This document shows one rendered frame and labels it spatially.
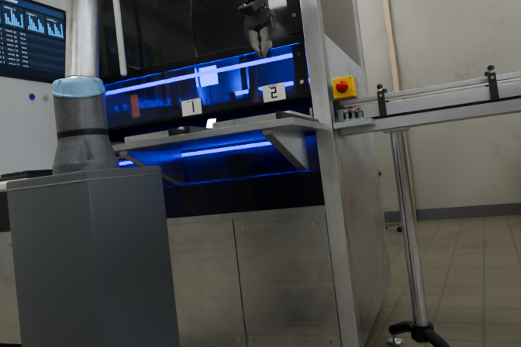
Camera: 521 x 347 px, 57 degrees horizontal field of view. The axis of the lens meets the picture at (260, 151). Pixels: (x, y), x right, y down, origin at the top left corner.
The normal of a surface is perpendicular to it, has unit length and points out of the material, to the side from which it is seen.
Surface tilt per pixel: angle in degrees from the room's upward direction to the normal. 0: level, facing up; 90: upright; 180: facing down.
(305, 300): 90
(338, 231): 90
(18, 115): 90
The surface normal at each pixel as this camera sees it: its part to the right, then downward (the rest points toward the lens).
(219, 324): -0.37, 0.00
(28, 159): 0.90, -0.12
